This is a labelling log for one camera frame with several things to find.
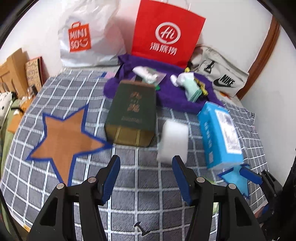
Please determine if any blue tissue pack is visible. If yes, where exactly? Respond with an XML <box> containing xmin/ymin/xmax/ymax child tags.
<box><xmin>197</xmin><ymin>101</ymin><xmax>243</xmax><ymax>170</ymax></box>

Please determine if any white foam block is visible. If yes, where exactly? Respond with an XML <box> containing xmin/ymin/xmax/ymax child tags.
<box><xmin>157</xmin><ymin>120</ymin><xmax>189</xmax><ymax>165</ymax></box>

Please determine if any dark green tea tin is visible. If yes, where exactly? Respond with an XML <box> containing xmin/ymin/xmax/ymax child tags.
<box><xmin>104</xmin><ymin>80</ymin><xmax>156</xmax><ymax>147</ymax></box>

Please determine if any yellow adidas pouch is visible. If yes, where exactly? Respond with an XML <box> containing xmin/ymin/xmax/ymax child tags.
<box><xmin>194</xmin><ymin>76</ymin><xmax>208</xmax><ymax>96</ymax></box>

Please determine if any clear zip bag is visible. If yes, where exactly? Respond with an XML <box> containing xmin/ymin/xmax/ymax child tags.
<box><xmin>132</xmin><ymin>66</ymin><xmax>166</xmax><ymax>87</ymax></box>

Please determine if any grey checkered bed sheet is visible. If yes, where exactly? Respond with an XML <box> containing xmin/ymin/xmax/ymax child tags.
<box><xmin>1</xmin><ymin>69</ymin><xmax>267</xmax><ymax>240</ymax></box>

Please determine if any grey Nike waist bag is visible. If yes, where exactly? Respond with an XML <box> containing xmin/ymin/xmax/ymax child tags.
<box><xmin>190</xmin><ymin>44</ymin><xmax>249</xmax><ymax>97</ymax></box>

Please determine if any wooden nightstand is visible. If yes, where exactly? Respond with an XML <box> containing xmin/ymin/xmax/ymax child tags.
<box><xmin>7</xmin><ymin>97</ymin><xmax>34</xmax><ymax>133</ymax></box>

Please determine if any purple fleece cloth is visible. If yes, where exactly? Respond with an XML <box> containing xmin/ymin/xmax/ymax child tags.
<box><xmin>103</xmin><ymin>54</ymin><xmax>223</xmax><ymax>114</ymax></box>

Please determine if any white spotted pillow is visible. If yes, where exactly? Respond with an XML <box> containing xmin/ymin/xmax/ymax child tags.
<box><xmin>0</xmin><ymin>92</ymin><xmax>13</xmax><ymax>123</ymax></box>

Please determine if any patterned gift box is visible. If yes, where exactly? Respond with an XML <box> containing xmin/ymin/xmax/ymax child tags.
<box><xmin>25</xmin><ymin>56</ymin><xmax>43</xmax><ymax>90</ymax></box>

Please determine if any wooden headboard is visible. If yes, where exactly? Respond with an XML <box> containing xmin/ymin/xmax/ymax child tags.
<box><xmin>0</xmin><ymin>48</ymin><xmax>29</xmax><ymax>97</ymax></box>

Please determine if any white Miniso plastic bag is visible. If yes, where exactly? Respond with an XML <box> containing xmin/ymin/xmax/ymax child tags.
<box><xmin>58</xmin><ymin>1</ymin><xmax>126</xmax><ymax>68</ymax></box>

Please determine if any red paper shopping bag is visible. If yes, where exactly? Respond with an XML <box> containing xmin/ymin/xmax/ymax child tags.
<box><xmin>131</xmin><ymin>1</ymin><xmax>206</xmax><ymax>68</ymax></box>

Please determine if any brown wooden door frame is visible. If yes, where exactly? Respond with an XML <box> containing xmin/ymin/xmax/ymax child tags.
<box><xmin>237</xmin><ymin>16</ymin><xmax>280</xmax><ymax>100</ymax></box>

